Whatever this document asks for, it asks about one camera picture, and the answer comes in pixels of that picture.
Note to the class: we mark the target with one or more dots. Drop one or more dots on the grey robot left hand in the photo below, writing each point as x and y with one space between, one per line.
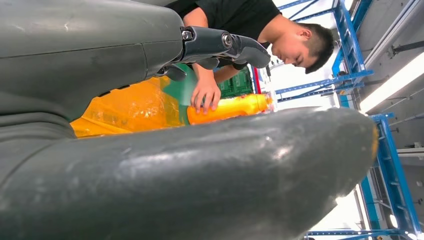
82 39

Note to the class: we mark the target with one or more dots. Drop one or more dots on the orange detergent bottle clear cap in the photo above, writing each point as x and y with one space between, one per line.
238 106

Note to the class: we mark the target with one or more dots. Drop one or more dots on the green plastic crate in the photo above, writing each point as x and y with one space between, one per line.
236 84

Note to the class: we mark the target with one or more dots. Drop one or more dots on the yellow taped cardboard sheet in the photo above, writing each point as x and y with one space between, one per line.
132 109

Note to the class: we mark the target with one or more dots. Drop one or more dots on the person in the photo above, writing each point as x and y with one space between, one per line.
238 13

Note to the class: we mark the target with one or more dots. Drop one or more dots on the blue metal shelving rack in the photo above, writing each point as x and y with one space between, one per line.
348 39

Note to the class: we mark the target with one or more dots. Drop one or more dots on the ceiling light strip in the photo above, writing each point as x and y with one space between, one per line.
397 82

